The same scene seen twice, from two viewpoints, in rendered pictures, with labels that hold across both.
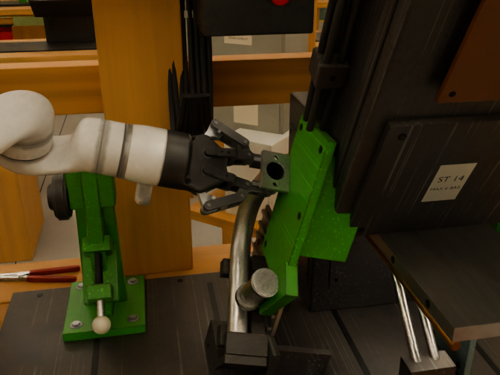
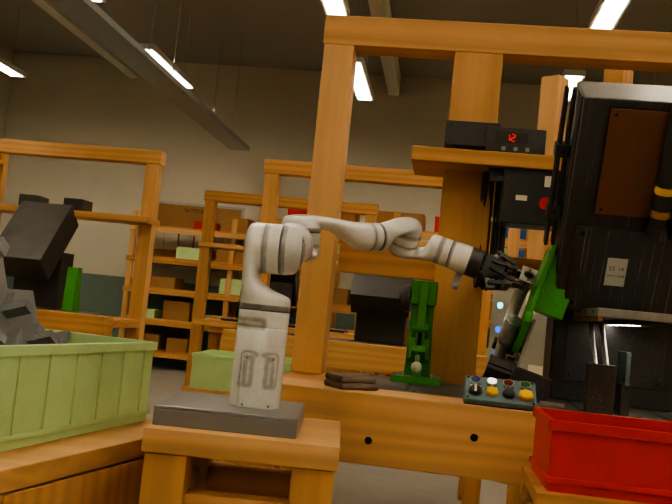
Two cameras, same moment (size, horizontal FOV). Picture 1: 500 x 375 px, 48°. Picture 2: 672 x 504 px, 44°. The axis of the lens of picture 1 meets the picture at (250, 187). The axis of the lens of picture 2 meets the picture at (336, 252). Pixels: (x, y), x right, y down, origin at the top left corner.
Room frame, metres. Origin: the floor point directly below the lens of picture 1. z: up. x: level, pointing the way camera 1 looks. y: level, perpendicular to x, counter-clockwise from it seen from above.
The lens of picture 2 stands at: (-1.40, -0.22, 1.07)
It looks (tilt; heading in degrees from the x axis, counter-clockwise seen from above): 4 degrees up; 18
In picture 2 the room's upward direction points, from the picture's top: 6 degrees clockwise
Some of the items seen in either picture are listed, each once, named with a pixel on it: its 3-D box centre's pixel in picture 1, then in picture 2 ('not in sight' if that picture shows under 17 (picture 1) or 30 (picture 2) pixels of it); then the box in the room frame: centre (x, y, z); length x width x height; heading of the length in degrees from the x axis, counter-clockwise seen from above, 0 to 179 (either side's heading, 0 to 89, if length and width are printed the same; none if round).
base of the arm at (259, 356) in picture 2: not in sight; (259, 357); (0.00, 0.37, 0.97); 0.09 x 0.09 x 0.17; 24
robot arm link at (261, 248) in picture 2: not in sight; (268, 270); (0.00, 0.37, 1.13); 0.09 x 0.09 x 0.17; 15
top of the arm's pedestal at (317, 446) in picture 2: not in sight; (251, 434); (0.00, 0.37, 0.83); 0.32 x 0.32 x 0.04; 17
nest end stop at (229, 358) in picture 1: (240, 363); (496, 376); (0.61, 0.01, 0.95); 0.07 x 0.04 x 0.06; 101
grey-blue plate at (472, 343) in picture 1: (447, 353); (622, 382); (0.61, -0.27, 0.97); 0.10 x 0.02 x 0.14; 11
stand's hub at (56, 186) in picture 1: (59, 196); (404, 297); (0.79, 0.30, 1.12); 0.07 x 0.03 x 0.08; 11
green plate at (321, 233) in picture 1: (318, 199); (550, 289); (0.67, -0.09, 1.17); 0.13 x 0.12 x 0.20; 101
